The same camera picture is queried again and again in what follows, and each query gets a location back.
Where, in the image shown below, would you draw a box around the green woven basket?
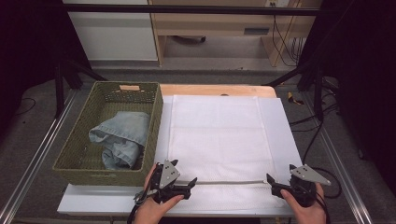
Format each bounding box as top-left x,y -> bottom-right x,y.
51,80 -> 164,188

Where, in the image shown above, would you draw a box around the person's right hand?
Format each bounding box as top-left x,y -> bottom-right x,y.
279,182 -> 327,224

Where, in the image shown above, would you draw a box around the looped black floor cable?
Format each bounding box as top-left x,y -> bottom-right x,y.
303,120 -> 343,200

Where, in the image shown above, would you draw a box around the small yellow and black object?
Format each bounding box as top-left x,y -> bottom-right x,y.
287,91 -> 305,106

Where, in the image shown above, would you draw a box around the light blue jeans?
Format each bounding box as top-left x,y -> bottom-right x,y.
88,111 -> 151,171

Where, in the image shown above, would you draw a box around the white cabinet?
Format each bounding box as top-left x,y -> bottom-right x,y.
61,0 -> 159,62

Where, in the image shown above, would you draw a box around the white wall socket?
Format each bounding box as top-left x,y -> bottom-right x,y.
264,0 -> 291,8

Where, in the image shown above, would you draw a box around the black curtain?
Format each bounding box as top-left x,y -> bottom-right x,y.
0,0 -> 92,144
298,0 -> 396,197

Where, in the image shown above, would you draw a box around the light wooden desk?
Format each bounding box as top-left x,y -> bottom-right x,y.
148,0 -> 323,68

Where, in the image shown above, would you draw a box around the white mesh laundry bag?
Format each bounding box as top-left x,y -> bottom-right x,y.
167,94 -> 291,210

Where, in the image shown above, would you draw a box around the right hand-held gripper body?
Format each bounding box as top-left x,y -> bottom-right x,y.
289,163 -> 332,209

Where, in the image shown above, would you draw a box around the black horizontal metal bar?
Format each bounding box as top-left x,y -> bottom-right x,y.
64,3 -> 323,17

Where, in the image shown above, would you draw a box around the hanging black cables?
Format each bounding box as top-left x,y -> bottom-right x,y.
271,13 -> 308,68

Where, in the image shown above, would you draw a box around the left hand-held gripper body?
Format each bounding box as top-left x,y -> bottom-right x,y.
154,159 -> 191,204

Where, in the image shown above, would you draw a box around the hand-held gripper cable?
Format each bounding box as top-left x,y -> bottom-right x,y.
314,183 -> 332,224
126,183 -> 157,224

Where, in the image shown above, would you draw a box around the white board sheet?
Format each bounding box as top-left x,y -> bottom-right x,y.
57,94 -> 321,217

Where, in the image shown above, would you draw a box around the thin black floor cable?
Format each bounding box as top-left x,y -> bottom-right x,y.
13,97 -> 37,118

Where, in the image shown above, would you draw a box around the left hand-held gripper cable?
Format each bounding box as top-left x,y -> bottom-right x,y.
126,183 -> 157,224

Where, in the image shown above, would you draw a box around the straight black floor cable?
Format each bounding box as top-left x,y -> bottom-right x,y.
289,104 -> 339,133

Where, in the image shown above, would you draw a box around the aluminium rail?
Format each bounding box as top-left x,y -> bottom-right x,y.
0,89 -> 79,224
300,91 -> 375,224

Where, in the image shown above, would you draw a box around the right hand-held gripper cable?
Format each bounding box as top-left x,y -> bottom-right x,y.
314,183 -> 332,224

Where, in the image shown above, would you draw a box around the person's left hand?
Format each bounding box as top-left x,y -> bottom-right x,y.
133,162 -> 185,224

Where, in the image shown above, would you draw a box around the black metal stand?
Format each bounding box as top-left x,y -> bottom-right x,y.
262,57 -> 340,122
53,57 -> 108,119

